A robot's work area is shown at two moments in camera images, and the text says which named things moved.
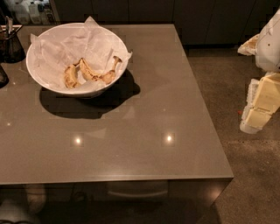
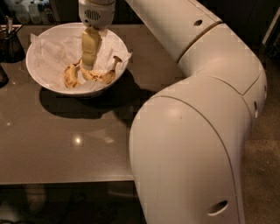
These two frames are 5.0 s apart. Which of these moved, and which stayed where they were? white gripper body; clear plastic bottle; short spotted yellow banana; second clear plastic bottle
Moved: white gripper body
Stayed: short spotted yellow banana; second clear plastic bottle; clear plastic bottle
